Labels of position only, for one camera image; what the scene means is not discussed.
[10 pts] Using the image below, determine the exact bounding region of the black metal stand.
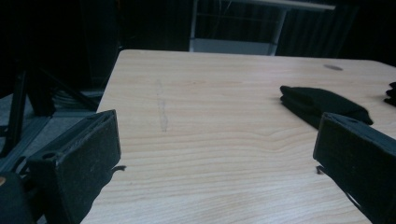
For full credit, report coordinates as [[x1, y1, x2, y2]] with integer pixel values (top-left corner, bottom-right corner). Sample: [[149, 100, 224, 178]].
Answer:
[[0, 66, 101, 158]]

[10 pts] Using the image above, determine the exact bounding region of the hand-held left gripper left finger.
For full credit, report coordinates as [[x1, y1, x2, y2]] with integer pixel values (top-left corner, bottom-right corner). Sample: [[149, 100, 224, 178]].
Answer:
[[26, 109, 123, 224]]

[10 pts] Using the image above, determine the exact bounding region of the dark cloth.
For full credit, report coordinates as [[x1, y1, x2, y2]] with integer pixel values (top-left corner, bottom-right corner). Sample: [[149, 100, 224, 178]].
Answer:
[[384, 81, 396, 107]]

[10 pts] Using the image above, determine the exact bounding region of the white desk frame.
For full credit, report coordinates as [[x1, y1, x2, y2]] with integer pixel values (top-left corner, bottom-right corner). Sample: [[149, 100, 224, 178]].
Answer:
[[189, 0, 336, 57]]

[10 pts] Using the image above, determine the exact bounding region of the black cloth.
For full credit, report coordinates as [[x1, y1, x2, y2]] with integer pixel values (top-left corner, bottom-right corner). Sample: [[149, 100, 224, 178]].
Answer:
[[278, 85, 374, 130]]

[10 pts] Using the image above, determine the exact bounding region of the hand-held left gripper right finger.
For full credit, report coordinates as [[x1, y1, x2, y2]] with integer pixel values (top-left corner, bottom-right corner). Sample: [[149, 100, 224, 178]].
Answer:
[[312, 111, 396, 224]]

